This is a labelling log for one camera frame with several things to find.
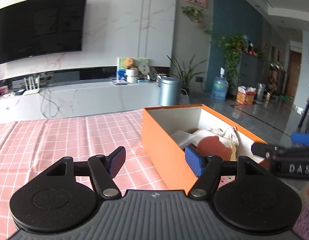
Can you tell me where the white terry mitt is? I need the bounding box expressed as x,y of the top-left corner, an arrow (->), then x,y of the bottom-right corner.
208,127 -> 239,146

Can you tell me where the white tissue paper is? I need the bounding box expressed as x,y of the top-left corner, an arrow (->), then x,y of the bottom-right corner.
170,130 -> 199,149

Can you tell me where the orange cardboard box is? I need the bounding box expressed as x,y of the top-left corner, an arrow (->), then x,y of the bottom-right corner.
141,105 -> 264,192

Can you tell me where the white marble tv cabinet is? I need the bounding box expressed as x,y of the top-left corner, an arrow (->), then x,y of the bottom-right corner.
0,81 -> 159,124

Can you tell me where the small woven handbag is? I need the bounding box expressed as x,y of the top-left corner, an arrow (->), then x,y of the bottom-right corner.
180,89 -> 190,105

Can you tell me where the orange gift bag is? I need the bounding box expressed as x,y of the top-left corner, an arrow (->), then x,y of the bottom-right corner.
236,86 -> 256,106

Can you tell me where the blue water jug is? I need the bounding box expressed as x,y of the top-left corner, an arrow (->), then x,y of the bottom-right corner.
210,67 -> 229,101

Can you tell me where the pink checkered tablecloth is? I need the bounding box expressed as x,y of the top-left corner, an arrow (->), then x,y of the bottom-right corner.
0,110 -> 166,239

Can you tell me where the grey metal trash bin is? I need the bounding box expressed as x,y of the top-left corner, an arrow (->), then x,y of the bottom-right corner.
159,77 -> 182,106

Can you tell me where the right potted green plant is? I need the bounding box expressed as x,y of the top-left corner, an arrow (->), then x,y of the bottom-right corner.
167,53 -> 208,90

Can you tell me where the colourful picture board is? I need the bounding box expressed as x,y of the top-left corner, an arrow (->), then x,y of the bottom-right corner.
116,57 -> 150,83

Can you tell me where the white wifi router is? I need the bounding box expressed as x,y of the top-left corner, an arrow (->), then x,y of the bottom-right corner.
23,75 -> 40,95

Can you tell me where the brown teddy bear figure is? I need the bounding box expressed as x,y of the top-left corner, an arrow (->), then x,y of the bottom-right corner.
125,58 -> 139,83

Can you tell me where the round paper fan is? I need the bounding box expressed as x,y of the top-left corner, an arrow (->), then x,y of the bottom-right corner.
138,62 -> 150,75

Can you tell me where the hanging ivy plant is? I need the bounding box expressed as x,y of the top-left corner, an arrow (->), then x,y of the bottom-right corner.
182,2 -> 263,92

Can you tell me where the red box on cabinet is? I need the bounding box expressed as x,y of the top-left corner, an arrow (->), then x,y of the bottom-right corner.
0,86 -> 9,97

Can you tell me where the black wall television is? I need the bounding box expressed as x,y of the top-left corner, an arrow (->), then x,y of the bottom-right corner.
0,0 -> 87,64

